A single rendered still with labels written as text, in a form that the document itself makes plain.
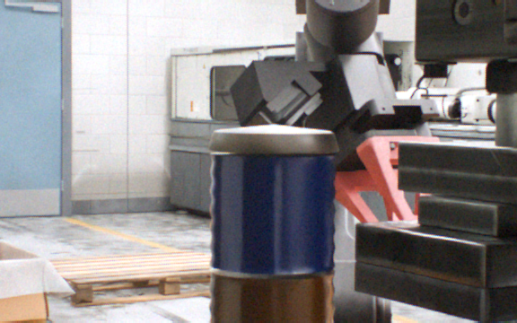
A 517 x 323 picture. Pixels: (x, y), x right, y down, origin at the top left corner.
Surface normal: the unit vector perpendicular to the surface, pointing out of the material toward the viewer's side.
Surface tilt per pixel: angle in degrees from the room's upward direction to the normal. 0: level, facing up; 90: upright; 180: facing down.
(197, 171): 90
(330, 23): 150
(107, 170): 90
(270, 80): 59
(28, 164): 90
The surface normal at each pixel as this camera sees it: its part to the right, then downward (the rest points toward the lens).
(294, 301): 0.33, 0.29
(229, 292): -0.62, -0.21
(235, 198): -0.52, 0.28
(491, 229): -0.85, 0.02
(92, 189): 0.47, 0.05
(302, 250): 0.45, -0.19
